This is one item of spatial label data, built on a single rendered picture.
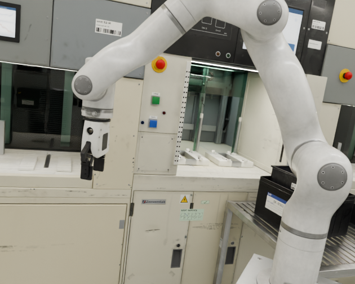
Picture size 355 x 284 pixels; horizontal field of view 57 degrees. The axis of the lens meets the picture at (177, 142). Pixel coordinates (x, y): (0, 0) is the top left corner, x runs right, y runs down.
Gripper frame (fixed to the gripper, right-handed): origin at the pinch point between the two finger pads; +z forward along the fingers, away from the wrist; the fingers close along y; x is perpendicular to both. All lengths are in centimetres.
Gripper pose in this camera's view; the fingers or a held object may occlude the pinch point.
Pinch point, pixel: (92, 171)
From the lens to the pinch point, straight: 97.2
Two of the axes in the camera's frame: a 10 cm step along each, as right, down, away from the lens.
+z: -1.2, 9.8, 1.8
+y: 1.2, -1.7, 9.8
